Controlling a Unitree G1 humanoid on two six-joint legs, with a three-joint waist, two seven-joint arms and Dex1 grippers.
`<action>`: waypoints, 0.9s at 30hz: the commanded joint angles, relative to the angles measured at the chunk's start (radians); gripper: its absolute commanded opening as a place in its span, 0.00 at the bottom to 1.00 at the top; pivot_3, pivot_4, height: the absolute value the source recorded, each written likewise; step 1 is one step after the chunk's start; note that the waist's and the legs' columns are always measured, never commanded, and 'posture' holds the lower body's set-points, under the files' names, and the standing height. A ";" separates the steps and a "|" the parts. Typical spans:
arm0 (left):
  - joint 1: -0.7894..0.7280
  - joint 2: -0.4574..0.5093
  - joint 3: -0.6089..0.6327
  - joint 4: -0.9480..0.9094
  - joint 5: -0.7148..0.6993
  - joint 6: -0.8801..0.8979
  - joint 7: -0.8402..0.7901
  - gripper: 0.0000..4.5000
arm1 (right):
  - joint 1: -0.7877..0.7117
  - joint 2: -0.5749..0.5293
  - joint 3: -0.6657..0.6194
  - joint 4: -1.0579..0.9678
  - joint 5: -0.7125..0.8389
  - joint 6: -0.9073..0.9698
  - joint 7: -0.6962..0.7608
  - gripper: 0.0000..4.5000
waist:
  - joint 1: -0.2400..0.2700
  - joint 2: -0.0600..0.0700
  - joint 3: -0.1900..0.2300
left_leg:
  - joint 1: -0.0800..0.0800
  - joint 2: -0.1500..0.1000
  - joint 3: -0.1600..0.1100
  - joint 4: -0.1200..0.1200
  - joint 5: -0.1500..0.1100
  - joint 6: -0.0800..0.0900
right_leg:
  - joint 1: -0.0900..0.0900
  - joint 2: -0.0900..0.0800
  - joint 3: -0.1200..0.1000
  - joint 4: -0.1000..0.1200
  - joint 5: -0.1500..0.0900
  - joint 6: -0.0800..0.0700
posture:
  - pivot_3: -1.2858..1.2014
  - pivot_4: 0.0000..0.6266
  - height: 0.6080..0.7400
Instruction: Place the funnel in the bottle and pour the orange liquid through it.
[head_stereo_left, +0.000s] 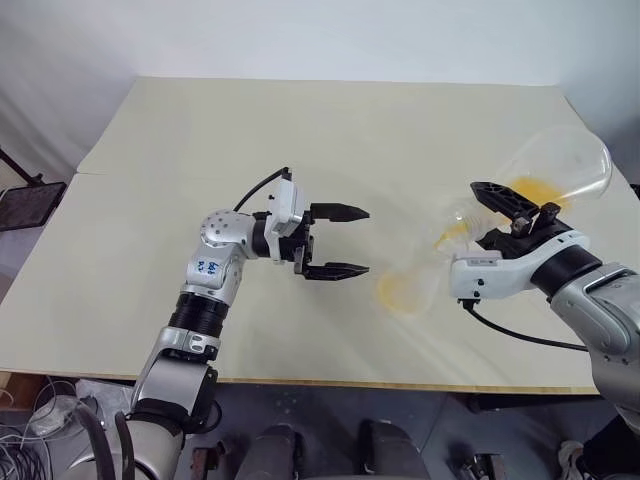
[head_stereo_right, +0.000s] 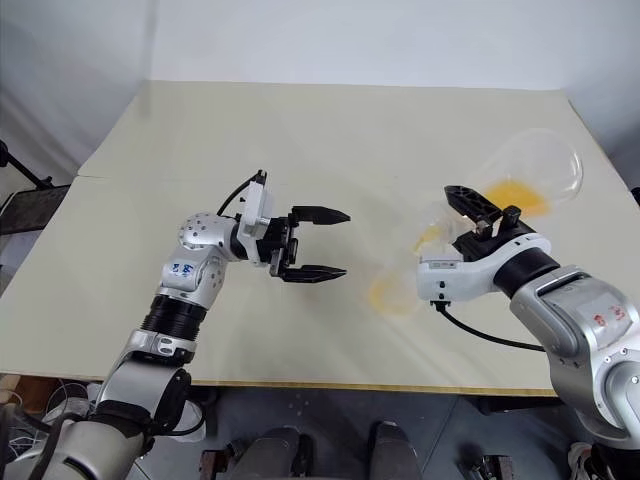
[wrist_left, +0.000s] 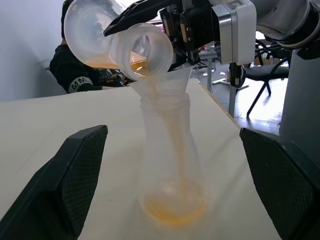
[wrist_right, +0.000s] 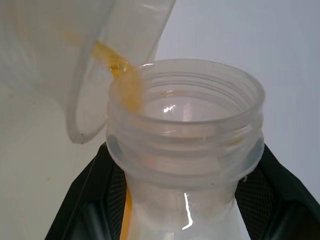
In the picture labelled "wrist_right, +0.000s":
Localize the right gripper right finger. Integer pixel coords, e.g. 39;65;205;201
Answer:
234;144;320;240

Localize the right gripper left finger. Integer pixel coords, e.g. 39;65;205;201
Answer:
44;143;131;240

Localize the large translucent plastic bottle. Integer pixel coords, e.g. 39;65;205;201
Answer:
106;58;266;240

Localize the clear plastic cup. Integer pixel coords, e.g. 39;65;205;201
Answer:
0;0;177;146

